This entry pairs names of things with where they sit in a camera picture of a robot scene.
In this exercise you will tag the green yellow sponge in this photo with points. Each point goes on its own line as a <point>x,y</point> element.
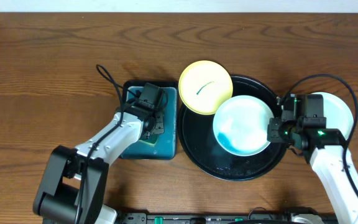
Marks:
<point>150,139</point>

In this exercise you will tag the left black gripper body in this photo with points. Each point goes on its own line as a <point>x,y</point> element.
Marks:
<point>158,126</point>

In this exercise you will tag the yellow plate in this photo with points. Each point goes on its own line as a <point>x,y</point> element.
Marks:
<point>204,86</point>

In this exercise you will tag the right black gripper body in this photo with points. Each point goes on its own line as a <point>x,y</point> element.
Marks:
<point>280,132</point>

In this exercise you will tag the pale green plate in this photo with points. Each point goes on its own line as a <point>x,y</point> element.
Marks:
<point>240,125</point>

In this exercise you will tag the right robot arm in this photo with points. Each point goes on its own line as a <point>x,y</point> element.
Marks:
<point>326,151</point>

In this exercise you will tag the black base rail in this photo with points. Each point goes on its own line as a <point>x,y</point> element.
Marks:
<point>256,215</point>

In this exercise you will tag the light blue plate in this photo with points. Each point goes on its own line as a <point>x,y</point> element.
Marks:
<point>338,115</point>

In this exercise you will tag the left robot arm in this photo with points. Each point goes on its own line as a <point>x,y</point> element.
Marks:
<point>74,180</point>

